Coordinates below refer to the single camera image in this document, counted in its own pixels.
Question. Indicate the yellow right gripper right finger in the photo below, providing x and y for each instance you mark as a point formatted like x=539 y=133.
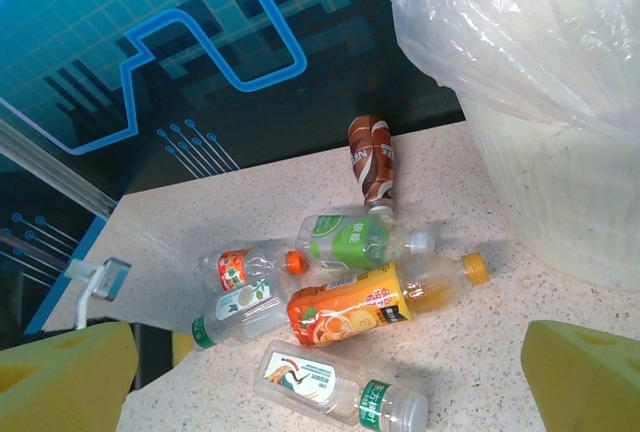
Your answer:
x=585 y=387

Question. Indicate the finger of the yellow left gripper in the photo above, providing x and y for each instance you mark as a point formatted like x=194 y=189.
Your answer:
x=182 y=347

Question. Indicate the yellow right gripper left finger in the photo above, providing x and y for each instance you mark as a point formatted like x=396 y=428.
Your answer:
x=60 y=382

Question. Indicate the leaf label tea bottle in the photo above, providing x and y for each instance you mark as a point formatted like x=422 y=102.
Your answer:
x=235 y=312

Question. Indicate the small orange cap bottle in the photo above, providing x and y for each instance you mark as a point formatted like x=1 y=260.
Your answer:
x=230 y=269

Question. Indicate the crane label tea bottle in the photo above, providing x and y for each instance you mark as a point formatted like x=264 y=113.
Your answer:
x=310 y=382

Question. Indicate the yellow label orange juice bottle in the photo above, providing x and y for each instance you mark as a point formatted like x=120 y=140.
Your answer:
x=350 y=312

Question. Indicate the lime green label clear bottle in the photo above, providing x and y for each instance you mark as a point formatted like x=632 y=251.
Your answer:
x=350 y=242

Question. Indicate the white ribbed plastic bin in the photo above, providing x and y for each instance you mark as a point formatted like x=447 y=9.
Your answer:
x=575 y=202

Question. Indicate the blue table edge trim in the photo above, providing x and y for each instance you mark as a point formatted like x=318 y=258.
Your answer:
x=85 y=247

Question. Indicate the brown coffee drink bottle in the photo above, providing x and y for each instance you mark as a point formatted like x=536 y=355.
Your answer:
x=370 y=162

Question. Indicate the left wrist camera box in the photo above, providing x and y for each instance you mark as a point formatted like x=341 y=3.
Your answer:
x=107 y=277

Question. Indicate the aluminium frame post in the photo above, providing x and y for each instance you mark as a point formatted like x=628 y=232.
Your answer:
x=50 y=167

